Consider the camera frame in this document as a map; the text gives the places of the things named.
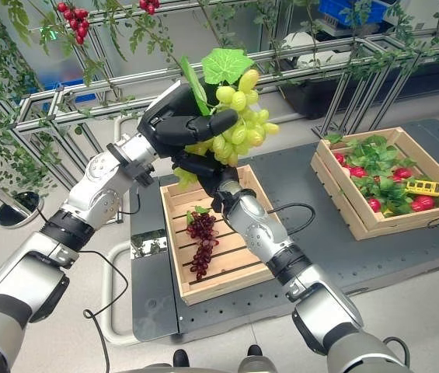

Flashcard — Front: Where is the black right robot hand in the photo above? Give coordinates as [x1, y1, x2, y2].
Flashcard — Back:
[170, 150, 242, 200]

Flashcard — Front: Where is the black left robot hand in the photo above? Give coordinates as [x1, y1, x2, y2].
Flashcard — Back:
[136, 80, 240, 159]

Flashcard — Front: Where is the green grape bunch with leaves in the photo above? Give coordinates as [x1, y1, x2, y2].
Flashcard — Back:
[172, 47, 280, 191]

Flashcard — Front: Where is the purple grape bunch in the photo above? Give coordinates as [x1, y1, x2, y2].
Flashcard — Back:
[185, 205, 221, 282]

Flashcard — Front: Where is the wooden slatted crate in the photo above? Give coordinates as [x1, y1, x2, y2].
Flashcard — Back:
[159, 163, 283, 307]

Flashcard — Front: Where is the blue plastic bin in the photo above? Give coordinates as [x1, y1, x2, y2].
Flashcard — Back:
[316, 0, 390, 29]
[41, 76, 89, 99]

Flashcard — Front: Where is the small red cherry tomato cluster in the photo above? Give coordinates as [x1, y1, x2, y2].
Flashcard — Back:
[138, 0, 162, 16]

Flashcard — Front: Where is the large red cherry tomato cluster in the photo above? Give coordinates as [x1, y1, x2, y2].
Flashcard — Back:
[56, 1, 92, 46]

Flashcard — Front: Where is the white rounded object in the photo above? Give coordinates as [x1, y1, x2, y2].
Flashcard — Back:
[280, 32, 353, 70]

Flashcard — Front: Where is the wooden crate with vegetables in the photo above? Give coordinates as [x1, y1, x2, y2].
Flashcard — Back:
[310, 126, 439, 242]

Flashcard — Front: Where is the artificial green vine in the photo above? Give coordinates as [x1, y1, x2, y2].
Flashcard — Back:
[0, 21, 67, 197]

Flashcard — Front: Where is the green leafy vegetable bunch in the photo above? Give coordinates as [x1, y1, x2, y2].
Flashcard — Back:
[324, 133, 439, 217]

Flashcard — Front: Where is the round chrome dome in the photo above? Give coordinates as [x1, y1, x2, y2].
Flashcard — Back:
[0, 190, 46, 230]

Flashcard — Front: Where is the dark grey cart platform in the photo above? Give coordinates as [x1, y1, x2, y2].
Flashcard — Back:
[128, 118, 439, 345]

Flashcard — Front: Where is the dark left robot foot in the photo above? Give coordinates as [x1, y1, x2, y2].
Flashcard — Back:
[172, 348, 190, 368]

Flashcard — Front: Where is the silver robot torso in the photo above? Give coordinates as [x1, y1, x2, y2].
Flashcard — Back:
[124, 354, 275, 373]

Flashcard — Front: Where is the yellow handheld device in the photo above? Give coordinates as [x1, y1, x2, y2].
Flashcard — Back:
[404, 177, 439, 199]

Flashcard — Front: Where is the aluminium trellis frame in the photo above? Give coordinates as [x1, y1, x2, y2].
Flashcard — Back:
[0, 0, 439, 187]

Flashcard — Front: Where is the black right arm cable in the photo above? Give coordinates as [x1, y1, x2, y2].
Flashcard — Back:
[268, 201, 317, 236]

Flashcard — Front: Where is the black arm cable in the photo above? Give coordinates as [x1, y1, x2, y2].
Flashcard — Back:
[75, 248, 131, 373]
[268, 201, 317, 236]

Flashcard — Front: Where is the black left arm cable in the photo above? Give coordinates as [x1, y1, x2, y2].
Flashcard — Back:
[75, 248, 131, 373]

